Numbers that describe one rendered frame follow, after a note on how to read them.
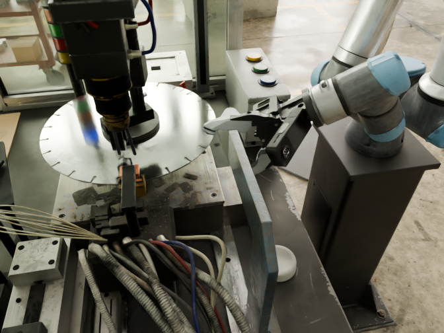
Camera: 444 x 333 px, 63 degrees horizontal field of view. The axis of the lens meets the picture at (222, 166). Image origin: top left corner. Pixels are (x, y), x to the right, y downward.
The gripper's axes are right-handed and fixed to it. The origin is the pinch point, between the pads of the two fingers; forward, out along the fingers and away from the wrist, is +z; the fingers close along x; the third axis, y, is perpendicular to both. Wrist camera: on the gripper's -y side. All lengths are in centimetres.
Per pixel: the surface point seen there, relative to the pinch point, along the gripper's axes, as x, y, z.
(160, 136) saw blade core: 11.4, -2.9, 6.3
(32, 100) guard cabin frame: 23, 35, 56
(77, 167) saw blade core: 17.7, -12.5, 16.7
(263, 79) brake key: -2.3, 28.4, -8.4
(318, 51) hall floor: -106, 255, -10
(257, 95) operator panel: -2.4, 22.2, -6.4
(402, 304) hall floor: -112, 22, -11
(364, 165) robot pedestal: -30.1, 15.7, -21.9
